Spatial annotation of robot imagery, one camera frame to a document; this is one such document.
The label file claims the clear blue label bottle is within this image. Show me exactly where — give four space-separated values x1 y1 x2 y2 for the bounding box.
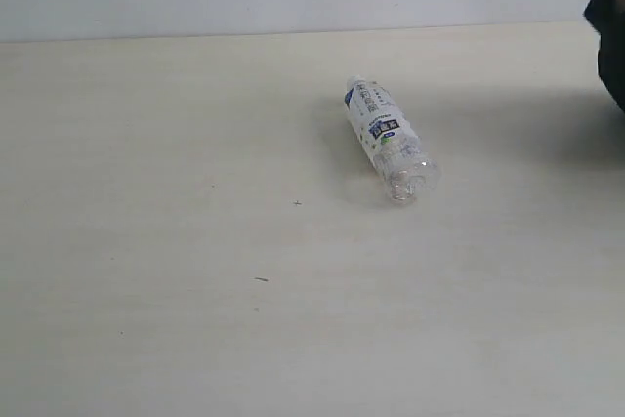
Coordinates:
344 76 438 203

